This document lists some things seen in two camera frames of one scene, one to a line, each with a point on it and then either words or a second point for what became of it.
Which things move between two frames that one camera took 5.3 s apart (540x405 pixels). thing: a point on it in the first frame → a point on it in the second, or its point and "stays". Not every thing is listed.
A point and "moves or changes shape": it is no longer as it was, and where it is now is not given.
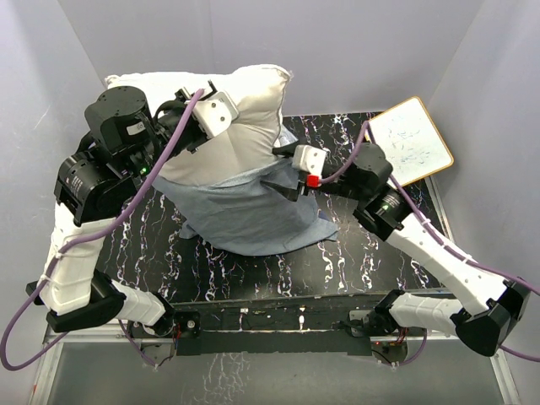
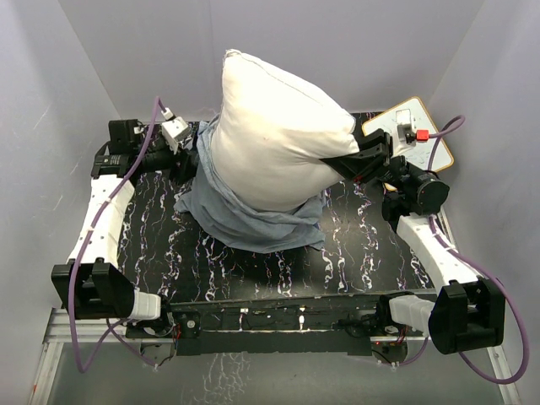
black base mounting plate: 310,327 stays
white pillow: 248,143 moves or changes shape
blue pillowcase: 234,214 moves or changes shape
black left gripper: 180,103 → 181,168
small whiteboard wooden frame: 411,141 stays
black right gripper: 288,192 → 362,165
